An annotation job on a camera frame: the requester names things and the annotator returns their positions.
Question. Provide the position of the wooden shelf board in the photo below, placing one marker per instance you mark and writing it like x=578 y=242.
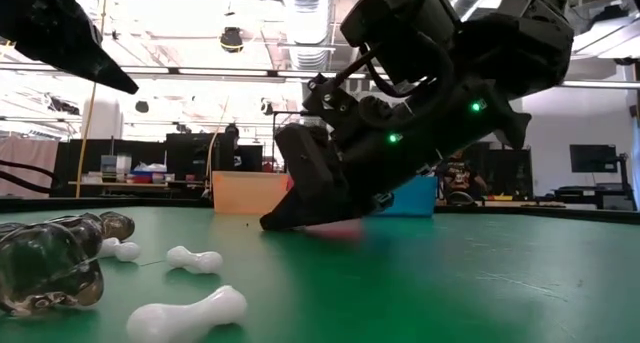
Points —
x=85 y=183

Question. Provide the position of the blue and red box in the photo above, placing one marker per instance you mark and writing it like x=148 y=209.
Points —
x=145 y=177

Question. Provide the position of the black metal rig frame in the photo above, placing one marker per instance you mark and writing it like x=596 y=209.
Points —
x=280 y=114

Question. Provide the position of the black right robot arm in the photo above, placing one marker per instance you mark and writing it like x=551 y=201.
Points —
x=520 y=43

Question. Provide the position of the small white plastic bone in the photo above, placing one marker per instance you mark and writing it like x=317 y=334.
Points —
x=185 y=315
x=121 y=250
x=195 y=260

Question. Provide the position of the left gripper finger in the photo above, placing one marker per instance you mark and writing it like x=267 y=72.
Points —
x=85 y=53

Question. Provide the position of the blue plastic bin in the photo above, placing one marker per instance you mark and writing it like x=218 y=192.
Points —
x=415 y=198

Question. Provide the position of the black office desk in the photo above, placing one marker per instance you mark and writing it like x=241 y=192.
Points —
x=585 y=192

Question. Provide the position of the person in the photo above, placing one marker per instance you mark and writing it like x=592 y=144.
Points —
x=457 y=175
x=234 y=150

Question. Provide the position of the clear plastic storage box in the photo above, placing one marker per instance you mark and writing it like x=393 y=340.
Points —
x=116 y=164

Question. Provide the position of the orange plastic bin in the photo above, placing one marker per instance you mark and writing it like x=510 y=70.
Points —
x=245 y=193

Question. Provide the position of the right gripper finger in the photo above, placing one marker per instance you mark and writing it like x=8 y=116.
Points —
x=315 y=183

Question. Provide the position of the long ceiling light rail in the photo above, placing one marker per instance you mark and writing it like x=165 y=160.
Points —
x=225 y=72

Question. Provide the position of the pink curtain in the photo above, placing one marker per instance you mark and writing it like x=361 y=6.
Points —
x=30 y=155

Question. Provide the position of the black table frame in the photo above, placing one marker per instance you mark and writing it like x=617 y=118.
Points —
x=65 y=204

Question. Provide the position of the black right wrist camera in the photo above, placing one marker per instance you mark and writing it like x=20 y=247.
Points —
x=400 y=23

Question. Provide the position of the black computer monitor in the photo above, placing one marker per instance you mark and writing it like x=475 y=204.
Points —
x=592 y=158

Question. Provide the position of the round black ceiling device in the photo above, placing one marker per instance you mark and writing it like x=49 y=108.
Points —
x=231 y=40

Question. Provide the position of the black monitor stand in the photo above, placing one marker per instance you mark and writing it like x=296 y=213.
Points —
x=625 y=173

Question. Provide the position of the black partition wall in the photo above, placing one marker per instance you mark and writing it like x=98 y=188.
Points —
x=200 y=150

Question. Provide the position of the green table mat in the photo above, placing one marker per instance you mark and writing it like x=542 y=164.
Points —
x=500 y=293

